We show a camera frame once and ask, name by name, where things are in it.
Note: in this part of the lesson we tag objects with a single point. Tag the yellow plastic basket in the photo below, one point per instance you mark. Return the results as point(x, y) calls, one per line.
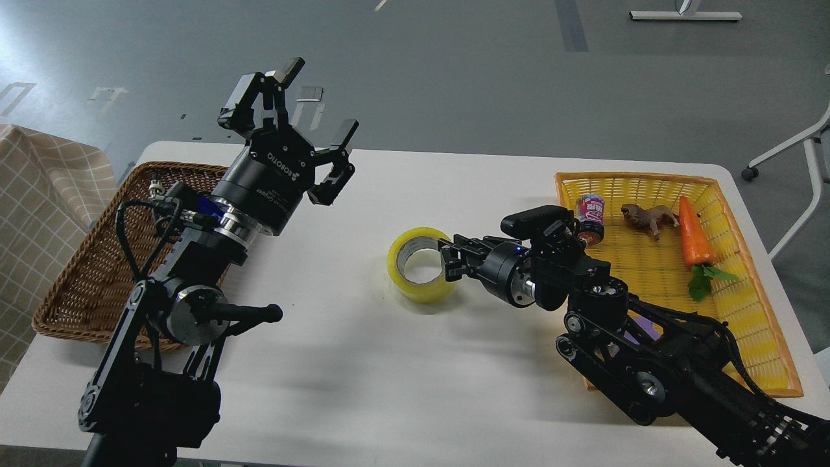
point(655, 271)

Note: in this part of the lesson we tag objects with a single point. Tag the brown wicker basket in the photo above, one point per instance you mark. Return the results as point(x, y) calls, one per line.
point(87, 299)

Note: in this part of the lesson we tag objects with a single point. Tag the white stand base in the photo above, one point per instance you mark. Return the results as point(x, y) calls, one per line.
point(686, 11)

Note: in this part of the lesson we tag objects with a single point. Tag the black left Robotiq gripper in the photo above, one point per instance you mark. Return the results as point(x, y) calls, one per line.
point(274, 170)

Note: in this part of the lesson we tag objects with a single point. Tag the yellow tape roll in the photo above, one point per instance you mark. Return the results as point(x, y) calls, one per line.
point(414, 266)

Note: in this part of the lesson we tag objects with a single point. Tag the toy carrot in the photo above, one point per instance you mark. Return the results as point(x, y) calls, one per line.
point(698, 254)

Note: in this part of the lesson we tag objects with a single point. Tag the brown toy animal figure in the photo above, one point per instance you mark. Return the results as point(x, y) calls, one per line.
point(651, 218)

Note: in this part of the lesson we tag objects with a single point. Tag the beige checkered cloth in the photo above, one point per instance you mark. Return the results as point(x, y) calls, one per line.
point(52, 191)

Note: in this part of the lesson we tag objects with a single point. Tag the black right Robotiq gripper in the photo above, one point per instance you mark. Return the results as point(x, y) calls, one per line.
point(504, 272)

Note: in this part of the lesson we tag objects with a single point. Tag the small pink drink can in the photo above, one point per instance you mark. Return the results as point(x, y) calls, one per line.
point(589, 214)

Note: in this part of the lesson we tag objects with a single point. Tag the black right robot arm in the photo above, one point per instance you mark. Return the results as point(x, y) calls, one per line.
point(650, 361)

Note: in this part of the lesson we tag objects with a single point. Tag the purple foam block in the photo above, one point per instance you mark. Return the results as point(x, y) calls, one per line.
point(642, 331)

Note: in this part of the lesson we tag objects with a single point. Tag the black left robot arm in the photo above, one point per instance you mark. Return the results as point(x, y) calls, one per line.
point(155, 390)

